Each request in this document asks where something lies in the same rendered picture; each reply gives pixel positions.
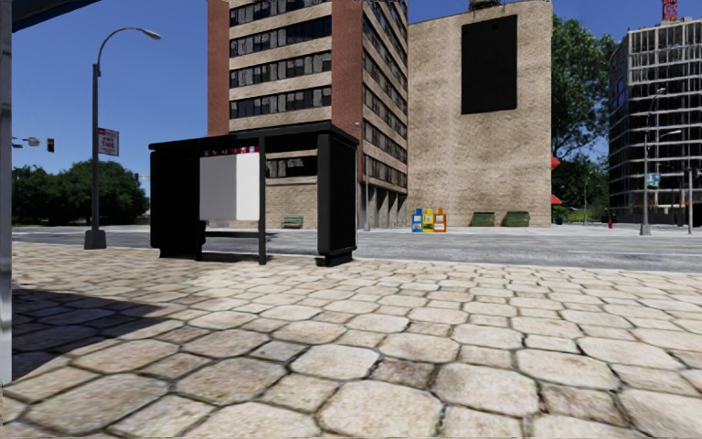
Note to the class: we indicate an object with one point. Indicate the black bus shelter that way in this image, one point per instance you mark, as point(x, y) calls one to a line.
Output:
point(334, 192)

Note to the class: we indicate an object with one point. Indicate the green bench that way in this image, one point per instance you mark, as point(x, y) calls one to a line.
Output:
point(293, 221)

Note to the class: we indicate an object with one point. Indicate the blue newspaper box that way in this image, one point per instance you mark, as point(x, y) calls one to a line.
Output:
point(417, 220)

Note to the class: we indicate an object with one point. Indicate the yellow newspaper box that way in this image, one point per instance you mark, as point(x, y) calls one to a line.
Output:
point(428, 220)

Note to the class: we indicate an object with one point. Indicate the orange newspaper box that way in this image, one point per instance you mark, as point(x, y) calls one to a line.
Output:
point(440, 220)

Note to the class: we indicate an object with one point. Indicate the tan brick building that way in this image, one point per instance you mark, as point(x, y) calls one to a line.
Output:
point(439, 137)

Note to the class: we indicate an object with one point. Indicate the green dumpster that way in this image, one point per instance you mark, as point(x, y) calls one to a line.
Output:
point(482, 219)
point(516, 219)

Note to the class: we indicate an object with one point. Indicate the red brick building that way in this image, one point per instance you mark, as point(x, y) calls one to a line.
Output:
point(351, 66)

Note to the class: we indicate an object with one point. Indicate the grey street lamp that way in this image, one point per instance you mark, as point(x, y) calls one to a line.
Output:
point(95, 164)
point(645, 181)

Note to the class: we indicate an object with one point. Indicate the trees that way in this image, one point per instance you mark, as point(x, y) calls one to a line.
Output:
point(71, 192)
point(578, 82)

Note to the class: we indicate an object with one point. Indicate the glass tower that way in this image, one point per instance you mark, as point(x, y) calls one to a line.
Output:
point(658, 110)

